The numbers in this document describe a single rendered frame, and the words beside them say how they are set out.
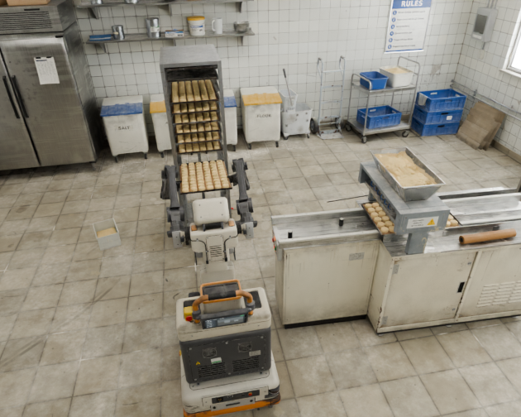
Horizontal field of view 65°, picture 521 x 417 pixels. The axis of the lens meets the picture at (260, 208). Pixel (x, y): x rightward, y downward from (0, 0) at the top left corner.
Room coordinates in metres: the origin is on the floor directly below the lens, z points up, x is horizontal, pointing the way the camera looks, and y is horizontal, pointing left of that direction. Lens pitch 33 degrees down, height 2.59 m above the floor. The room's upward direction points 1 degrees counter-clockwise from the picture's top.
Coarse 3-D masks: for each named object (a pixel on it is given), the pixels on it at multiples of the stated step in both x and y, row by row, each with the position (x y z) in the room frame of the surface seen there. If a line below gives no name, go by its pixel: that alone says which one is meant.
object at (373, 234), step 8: (512, 216) 2.42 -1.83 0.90; (520, 216) 2.42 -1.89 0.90; (464, 224) 2.35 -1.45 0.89; (472, 224) 2.36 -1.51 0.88; (352, 232) 2.26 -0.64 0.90; (360, 232) 2.26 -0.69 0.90; (368, 232) 2.26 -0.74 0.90; (376, 232) 2.26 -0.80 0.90; (280, 240) 2.19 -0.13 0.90; (288, 240) 2.19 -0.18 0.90; (296, 240) 2.19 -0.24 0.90; (304, 240) 2.19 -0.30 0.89; (312, 240) 2.20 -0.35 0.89; (320, 240) 2.21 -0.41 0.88; (328, 240) 2.22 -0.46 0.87; (336, 240) 2.22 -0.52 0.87; (344, 240) 2.23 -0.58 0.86; (352, 240) 2.24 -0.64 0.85; (360, 240) 2.25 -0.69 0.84; (280, 248) 2.17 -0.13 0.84
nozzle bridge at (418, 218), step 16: (368, 176) 2.74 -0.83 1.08; (384, 192) 2.33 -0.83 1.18; (384, 208) 2.35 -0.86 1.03; (400, 208) 2.13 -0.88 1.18; (416, 208) 2.12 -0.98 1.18; (432, 208) 2.12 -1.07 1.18; (448, 208) 2.12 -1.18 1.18; (400, 224) 2.07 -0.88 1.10; (416, 224) 2.08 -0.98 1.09; (432, 224) 2.10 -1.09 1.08; (416, 240) 2.09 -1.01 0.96
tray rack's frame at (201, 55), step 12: (168, 48) 3.82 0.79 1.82; (180, 48) 3.81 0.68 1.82; (192, 48) 3.80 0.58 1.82; (204, 48) 3.79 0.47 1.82; (168, 60) 3.35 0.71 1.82; (180, 60) 3.35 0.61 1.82; (192, 60) 3.34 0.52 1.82; (204, 60) 3.33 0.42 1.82; (216, 60) 3.32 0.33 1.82; (168, 96) 3.85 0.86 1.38; (192, 216) 3.61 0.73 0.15
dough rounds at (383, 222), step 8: (368, 208) 2.53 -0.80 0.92; (376, 208) 2.52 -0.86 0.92; (376, 216) 2.43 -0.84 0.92; (384, 216) 2.42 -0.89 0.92; (376, 224) 2.35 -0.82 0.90; (384, 224) 2.32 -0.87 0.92; (392, 224) 2.35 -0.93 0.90; (448, 224) 2.31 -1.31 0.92; (456, 224) 2.32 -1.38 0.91; (384, 232) 2.25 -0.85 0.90; (392, 232) 2.25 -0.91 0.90
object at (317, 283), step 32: (288, 224) 2.46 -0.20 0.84; (320, 224) 2.45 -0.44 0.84; (352, 224) 2.44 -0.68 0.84; (288, 256) 2.17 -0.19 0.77; (320, 256) 2.20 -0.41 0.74; (352, 256) 2.23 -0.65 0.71; (288, 288) 2.17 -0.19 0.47; (320, 288) 2.20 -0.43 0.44; (352, 288) 2.23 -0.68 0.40; (288, 320) 2.17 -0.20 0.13; (320, 320) 2.24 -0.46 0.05
